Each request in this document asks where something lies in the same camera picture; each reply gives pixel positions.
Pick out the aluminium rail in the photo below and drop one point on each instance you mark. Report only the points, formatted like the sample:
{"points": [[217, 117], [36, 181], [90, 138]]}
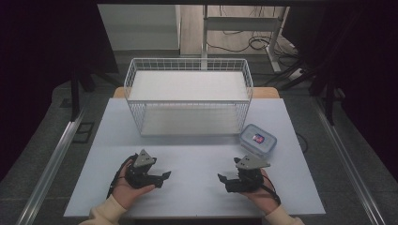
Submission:
{"points": [[50, 168], [350, 162]]}

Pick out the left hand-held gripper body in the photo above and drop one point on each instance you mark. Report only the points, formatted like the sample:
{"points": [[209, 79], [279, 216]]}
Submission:
{"points": [[141, 171]]}

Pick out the person's right hand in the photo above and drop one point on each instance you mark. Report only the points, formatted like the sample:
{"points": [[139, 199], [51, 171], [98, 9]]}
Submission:
{"points": [[266, 197]]}

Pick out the black floor plate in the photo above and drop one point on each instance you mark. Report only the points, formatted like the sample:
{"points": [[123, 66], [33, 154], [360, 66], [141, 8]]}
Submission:
{"points": [[84, 132]]}

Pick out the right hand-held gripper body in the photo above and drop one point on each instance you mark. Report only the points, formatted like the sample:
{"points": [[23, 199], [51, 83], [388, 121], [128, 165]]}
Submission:
{"points": [[249, 179]]}

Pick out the white power strip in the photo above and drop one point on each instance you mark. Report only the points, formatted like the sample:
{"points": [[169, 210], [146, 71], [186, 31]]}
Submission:
{"points": [[295, 73]]}

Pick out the black stand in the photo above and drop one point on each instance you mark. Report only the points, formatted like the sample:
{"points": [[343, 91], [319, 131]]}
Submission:
{"points": [[328, 100], [75, 93]]}

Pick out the white metal desk frame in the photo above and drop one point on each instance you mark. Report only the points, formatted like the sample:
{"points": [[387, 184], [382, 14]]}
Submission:
{"points": [[241, 23]]}

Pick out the clear plastic lidded food container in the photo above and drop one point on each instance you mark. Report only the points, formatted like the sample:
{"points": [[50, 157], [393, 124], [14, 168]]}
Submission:
{"points": [[258, 140]]}

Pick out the person's left hand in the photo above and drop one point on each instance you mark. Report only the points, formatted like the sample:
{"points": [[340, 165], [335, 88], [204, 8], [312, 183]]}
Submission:
{"points": [[128, 193]]}

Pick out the white cabinet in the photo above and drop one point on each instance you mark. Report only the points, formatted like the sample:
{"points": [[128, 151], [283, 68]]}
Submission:
{"points": [[140, 28]]}

